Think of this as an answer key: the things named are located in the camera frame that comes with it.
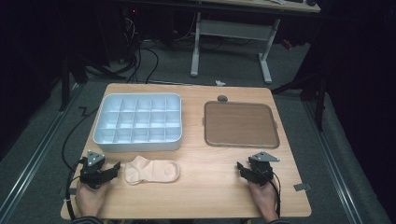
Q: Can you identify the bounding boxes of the person's left hand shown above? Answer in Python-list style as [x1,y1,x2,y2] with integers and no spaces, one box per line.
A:
[75,180,112,218]

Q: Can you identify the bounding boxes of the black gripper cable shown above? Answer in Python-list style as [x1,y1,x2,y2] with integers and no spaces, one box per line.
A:
[266,174,282,218]
[64,157,88,221]

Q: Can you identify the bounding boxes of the metal floor rail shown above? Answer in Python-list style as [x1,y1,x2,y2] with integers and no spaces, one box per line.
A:
[0,82,85,224]
[303,99,363,224]

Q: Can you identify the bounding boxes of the black stand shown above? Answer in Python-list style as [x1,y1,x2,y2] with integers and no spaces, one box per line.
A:
[270,71,328,132]
[59,52,125,112]

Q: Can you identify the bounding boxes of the grey tape piece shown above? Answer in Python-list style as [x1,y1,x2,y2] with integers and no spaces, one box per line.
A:
[293,182,312,192]
[59,187,78,197]

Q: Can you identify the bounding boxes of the beige sock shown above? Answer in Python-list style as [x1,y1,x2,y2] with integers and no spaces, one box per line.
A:
[124,155,181,186]

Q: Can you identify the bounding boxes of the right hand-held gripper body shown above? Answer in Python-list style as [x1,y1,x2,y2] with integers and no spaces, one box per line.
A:
[247,151,280,188]

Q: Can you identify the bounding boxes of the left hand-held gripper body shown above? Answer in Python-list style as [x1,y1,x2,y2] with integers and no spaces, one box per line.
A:
[78,149,110,189]

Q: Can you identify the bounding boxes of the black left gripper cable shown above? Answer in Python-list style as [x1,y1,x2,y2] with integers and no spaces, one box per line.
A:
[64,157,88,221]

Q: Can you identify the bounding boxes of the black floor cable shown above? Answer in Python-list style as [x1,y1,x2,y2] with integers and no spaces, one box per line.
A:
[61,106,99,172]

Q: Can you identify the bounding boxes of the white compartment organizer box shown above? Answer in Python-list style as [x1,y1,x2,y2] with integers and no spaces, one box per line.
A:
[92,92,183,153]

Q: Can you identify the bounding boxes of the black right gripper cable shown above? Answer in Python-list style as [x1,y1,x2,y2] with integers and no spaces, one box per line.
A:
[266,174,282,218]

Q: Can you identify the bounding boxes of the wooden desk with white legs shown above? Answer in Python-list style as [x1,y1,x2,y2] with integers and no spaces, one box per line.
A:
[190,0,321,85]

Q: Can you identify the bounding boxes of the person's right hand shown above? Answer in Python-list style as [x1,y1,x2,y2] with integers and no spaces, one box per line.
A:
[247,179,280,222]

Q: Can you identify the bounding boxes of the bundle of black cables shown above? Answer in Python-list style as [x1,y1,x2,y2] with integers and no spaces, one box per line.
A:
[123,17,161,85]

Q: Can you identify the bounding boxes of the brown tray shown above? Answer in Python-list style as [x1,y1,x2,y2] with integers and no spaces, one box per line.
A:
[203,100,280,149]

